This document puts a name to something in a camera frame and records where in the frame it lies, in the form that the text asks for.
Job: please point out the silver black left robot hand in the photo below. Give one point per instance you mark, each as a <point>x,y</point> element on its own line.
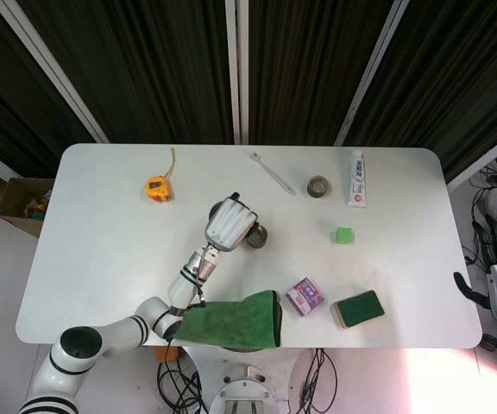
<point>229,224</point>

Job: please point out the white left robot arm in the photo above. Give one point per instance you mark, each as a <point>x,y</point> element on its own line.
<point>115,336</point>

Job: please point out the dark ceramic teacup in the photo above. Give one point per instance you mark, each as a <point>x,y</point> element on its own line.
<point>319,186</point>
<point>259,239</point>

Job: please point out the white toothbrush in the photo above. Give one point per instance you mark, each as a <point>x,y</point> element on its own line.
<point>274,174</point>

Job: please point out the yellow tape measure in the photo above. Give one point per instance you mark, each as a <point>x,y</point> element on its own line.
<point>155,187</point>

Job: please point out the green microfibre towel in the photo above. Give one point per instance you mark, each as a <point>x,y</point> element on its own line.
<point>231,319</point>

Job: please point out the purple tissue pack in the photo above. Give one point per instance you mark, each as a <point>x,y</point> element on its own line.
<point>304,297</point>

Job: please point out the green cube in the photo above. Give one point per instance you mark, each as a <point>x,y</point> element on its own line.
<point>343,236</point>

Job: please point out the white toothpaste tube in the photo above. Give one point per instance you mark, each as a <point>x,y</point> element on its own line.
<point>357,185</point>

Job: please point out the white robot torso base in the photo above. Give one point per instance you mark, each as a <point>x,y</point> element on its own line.
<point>240,366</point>

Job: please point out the orange object under table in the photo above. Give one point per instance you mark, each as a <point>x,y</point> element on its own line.
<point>164,354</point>

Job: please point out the green yellow sponge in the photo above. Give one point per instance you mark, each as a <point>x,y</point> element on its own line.
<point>357,309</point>

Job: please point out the cardboard box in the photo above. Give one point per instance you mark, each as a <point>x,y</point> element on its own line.
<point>11,198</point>

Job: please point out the white partition frame post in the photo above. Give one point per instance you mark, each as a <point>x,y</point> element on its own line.
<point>369,77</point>
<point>486,161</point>
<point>54,73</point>
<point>236,73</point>

